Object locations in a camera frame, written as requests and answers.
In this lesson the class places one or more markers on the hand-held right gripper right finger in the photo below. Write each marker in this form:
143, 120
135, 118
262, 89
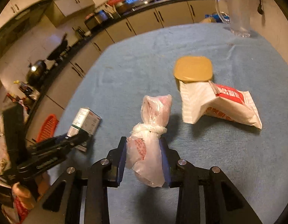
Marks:
165, 161

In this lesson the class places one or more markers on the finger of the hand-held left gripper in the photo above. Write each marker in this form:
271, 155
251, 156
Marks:
76, 138
48, 141

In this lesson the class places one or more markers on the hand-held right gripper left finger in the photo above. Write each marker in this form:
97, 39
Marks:
122, 158

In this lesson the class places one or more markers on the red plastic basket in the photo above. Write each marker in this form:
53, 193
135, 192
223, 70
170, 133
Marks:
49, 127

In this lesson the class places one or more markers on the white green medicine box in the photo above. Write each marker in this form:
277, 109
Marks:
86, 121

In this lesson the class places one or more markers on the knotted white plastic bag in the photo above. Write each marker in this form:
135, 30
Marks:
144, 154

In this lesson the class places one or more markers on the blue towel table cover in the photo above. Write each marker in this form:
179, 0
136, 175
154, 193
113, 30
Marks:
228, 156

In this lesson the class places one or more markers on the white paper bag red print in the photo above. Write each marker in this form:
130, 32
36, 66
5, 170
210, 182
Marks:
197, 102

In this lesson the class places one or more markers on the steel pot with lid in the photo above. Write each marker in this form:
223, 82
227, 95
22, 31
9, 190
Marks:
36, 71

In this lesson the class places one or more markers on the black wok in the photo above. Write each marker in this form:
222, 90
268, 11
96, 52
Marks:
56, 51

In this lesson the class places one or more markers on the tan lidded container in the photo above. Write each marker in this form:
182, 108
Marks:
193, 68

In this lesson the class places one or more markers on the range hood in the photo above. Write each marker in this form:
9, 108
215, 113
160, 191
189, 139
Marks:
18, 28

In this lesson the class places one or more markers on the chopstick holder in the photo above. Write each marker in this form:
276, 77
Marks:
113, 11

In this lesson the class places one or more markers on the lower kitchen cabinets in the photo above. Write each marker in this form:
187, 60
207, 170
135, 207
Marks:
139, 21

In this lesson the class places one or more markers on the blue packet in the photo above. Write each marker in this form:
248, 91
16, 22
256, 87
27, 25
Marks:
216, 18

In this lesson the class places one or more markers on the glass pot lid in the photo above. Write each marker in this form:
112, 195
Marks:
141, 1

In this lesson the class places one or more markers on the clear glass pitcher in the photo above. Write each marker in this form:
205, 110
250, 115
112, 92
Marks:
239, 11

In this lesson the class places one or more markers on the small wall cabinet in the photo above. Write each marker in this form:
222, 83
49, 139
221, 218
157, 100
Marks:
71, 7

